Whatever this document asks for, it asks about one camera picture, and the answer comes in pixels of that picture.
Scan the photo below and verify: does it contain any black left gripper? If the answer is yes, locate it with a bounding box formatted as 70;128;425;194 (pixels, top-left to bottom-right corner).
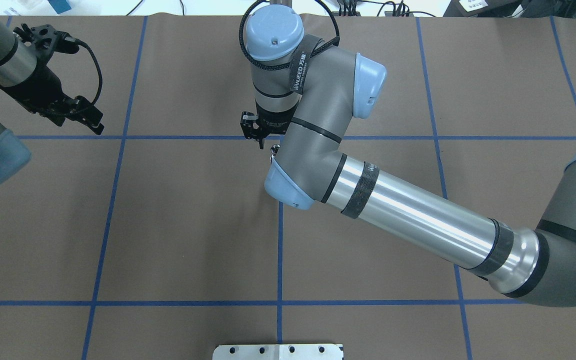
0;23;105;135

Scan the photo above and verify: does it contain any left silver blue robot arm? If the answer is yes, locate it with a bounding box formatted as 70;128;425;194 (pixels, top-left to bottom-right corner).
0;21;105;185

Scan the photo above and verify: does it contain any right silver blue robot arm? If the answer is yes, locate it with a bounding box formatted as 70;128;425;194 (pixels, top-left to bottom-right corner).
238;0;576;307

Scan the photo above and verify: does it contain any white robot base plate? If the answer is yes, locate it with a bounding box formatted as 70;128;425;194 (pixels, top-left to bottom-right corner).
212;343;345;360

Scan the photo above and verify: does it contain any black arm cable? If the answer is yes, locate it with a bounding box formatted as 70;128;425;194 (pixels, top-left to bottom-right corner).
238;0;341;71

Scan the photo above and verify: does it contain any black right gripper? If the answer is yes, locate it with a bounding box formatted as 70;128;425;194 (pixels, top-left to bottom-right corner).
240;111;282;150

